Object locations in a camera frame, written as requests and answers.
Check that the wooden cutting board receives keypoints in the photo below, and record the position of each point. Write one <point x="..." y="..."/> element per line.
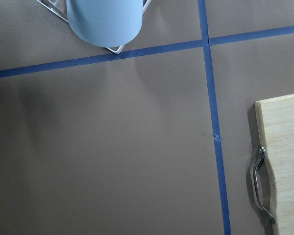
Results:
<point x="275" y="122"/>

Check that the light blue cup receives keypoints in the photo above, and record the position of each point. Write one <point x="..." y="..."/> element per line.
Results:
<point x="104" y="22"/>

